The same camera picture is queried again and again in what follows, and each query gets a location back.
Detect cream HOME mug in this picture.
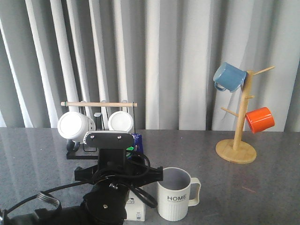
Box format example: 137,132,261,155
157,167,202,221

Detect grey curtain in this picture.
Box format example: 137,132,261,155
0,0,300,132

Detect wooden mug tree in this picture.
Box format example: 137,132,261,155
216,66,275,164

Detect black wire mug rack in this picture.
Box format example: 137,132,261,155
60,101,138,160

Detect white smiley face mug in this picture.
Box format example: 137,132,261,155
57,112,96,152

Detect black cable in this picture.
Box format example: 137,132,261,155
0,153,158,218

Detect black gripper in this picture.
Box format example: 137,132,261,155
75,149,163,188

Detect blue enamel mug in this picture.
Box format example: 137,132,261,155
213,62,247,93

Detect white ribbed mug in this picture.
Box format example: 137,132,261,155
108,111,134,132

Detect blue white milk carton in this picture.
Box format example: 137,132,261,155
125,134,145,221

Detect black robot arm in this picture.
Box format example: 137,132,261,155
0,149,163,225

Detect orange enamel mug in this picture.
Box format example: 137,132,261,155
246,107,275,134

